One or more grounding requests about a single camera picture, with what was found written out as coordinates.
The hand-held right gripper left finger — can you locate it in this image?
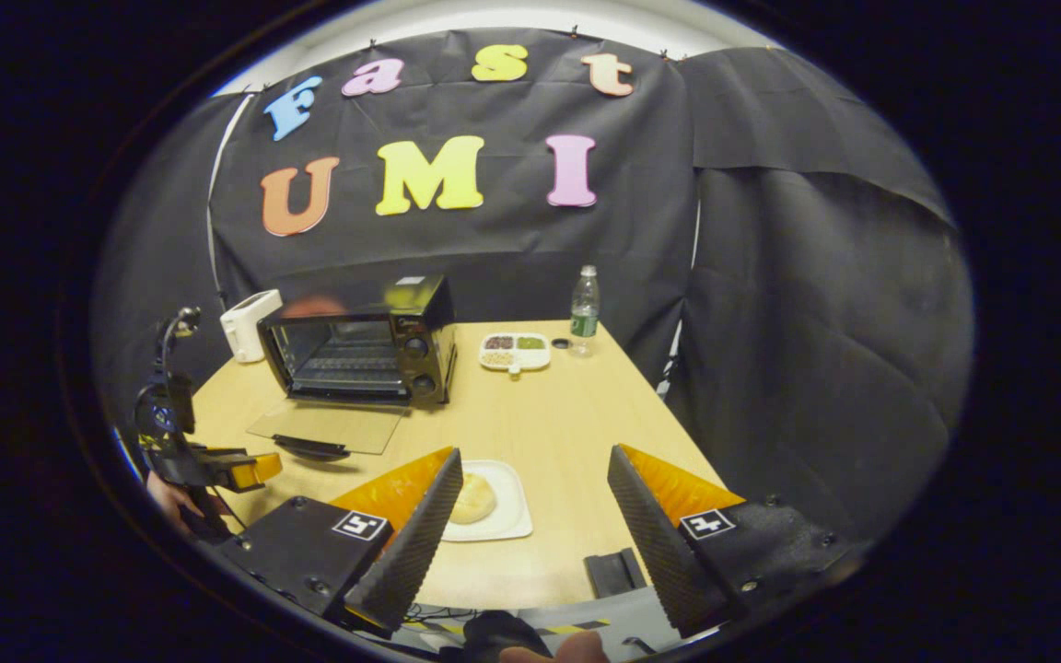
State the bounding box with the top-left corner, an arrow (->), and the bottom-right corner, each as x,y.
213,447 -> 465,638

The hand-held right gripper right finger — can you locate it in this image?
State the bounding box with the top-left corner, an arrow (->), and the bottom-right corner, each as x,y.
607,444 -> 870,641

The round bread bun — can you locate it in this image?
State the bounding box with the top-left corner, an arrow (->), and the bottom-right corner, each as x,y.
449,472 -> 499,526

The black electric oven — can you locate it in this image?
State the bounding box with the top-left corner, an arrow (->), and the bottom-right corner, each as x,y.
245,273 -> 458,463

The white square plate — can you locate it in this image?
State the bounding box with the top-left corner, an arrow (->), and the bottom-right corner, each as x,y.
441,459 -> 535,543

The white toaster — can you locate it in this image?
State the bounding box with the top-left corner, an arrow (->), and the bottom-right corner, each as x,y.
219,289 -> 284,364

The white divided dish with grains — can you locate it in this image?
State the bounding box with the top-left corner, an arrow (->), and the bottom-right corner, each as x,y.
479,332 -> 553,378

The clear plastic water bottle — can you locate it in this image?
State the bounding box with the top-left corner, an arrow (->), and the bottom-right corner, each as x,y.
569,265 -> 602,359

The black flat bracket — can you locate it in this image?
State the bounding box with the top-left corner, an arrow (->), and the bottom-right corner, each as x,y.
583,547 -> 648,599

